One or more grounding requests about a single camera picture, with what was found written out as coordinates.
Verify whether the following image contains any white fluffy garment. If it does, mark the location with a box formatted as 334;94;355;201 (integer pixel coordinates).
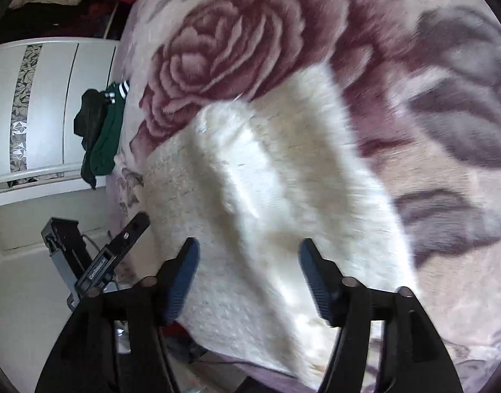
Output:
144;64;417;388

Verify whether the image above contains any dark green garment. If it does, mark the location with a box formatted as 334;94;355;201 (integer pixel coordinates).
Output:
80;81;130;189

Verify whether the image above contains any white wardrobe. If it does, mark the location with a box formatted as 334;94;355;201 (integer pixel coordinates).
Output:
0;37;117;263

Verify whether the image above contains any black garment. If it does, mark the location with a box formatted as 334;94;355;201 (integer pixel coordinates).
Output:
73;89;108;151

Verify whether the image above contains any floral rose blanket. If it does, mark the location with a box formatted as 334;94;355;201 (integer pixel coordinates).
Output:
107;0;501;392

